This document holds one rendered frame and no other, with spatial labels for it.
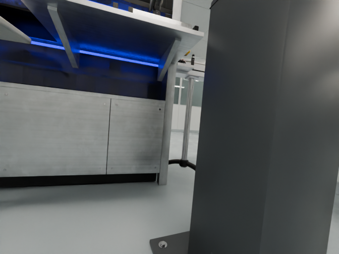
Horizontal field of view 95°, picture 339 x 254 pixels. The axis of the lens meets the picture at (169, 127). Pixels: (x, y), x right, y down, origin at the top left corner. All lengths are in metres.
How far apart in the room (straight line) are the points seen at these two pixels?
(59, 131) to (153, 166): 0.61
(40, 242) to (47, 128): 0.57
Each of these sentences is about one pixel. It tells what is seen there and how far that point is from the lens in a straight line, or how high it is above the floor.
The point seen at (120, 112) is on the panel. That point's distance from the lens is 1.05.
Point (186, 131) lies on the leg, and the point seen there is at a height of 0.39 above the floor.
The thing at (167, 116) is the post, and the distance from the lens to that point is 1.09.
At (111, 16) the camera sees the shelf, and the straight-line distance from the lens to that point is 0.78.
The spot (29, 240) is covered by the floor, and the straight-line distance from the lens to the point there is 0.86.
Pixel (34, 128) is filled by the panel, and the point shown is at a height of 0.36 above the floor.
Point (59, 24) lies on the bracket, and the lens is 0.88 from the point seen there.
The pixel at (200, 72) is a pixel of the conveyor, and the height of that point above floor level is 0.88.
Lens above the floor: 0.48
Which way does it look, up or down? 3 degrees down
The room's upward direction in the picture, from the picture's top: 5 degrees clockwise
